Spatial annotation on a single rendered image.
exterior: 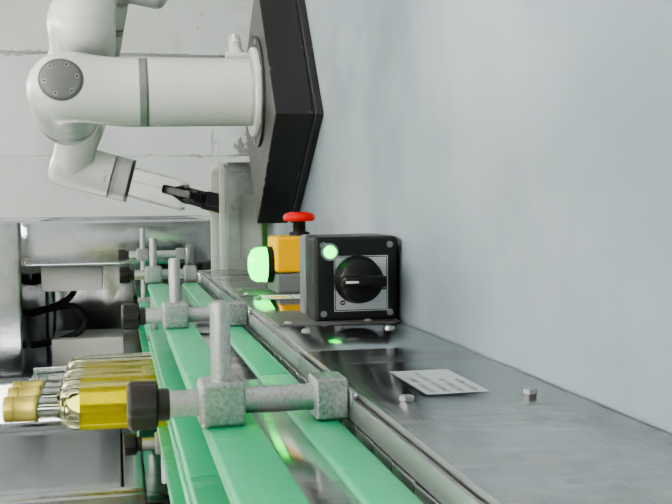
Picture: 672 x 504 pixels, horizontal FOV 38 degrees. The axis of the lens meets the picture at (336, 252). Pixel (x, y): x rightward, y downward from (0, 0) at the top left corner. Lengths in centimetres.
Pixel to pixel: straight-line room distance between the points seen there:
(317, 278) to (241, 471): 44
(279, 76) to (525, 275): 71
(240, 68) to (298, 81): 11
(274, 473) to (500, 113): 33
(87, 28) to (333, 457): 98
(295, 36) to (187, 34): 397
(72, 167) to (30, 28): 364
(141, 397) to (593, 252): 27
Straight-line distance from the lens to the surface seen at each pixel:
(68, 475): 152
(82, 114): 136
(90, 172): 171
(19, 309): 250
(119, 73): 137
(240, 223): 169
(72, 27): 140
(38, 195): 525
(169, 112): 137
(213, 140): 527
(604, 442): 48
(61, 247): 249
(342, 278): 89
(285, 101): 128
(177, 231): 249
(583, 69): 59
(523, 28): 67
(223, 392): 58
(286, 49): 134
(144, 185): 170
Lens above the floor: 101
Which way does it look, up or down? 13 degrees down
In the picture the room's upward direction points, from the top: 91 degrees counter-clockwise
